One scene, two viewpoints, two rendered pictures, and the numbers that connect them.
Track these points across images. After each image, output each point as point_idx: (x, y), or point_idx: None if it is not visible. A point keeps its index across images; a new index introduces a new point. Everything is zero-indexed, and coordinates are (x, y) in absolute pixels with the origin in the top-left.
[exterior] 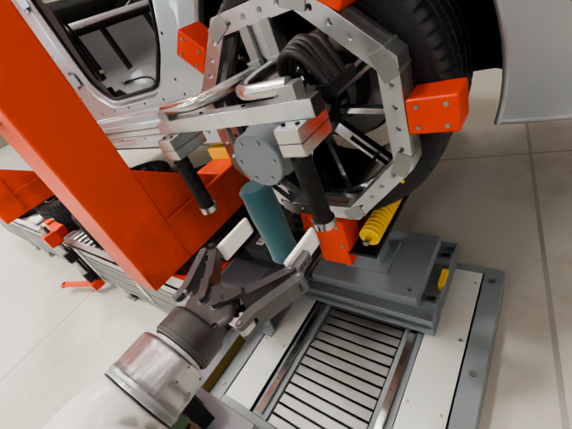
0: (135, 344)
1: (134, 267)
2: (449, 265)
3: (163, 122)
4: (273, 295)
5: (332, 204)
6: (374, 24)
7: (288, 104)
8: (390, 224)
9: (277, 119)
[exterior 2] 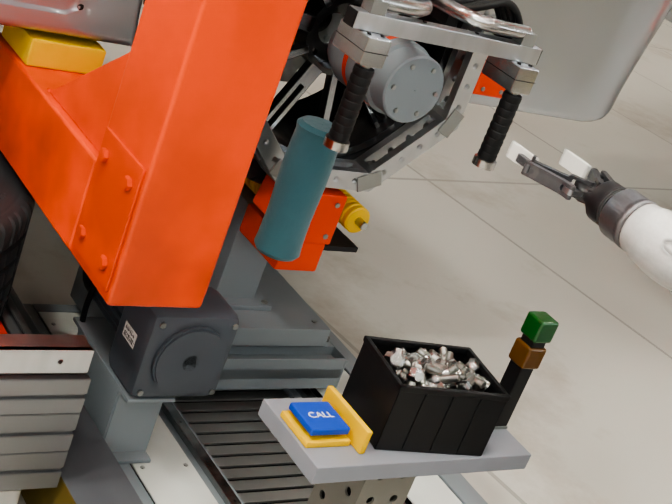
0: (632, 193)
1: (219, 246)
2: None
3: (373, 13)
4: (612, 180)
5: (344, 169)
6: None
7: (526, 48)
8: None
9: (508, 57)
